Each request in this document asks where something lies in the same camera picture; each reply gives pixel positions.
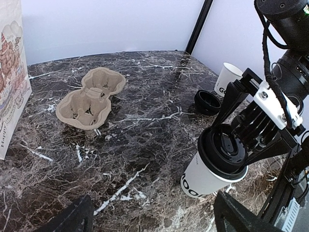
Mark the white paper coffee cup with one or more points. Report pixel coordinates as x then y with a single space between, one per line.
229 73

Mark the white paper takeout bag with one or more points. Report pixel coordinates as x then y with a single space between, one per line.
15 88

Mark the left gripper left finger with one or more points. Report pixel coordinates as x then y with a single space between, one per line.
77 217

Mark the white slotted cable duct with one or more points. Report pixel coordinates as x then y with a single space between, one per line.
292 213

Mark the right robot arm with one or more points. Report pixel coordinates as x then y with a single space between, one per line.
286 55

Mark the right black frame post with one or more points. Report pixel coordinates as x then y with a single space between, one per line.
199 25

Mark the black plastic cup lids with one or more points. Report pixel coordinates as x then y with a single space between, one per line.
206 103

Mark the brown cardboard cup carrier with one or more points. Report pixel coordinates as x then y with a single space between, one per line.
88 108

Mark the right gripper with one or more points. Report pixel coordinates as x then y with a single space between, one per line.
252 126

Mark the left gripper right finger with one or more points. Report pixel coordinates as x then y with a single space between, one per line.
232 216

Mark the single black cup lid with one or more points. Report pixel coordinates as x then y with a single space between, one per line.
222 152

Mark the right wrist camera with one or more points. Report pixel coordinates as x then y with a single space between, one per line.
265 98

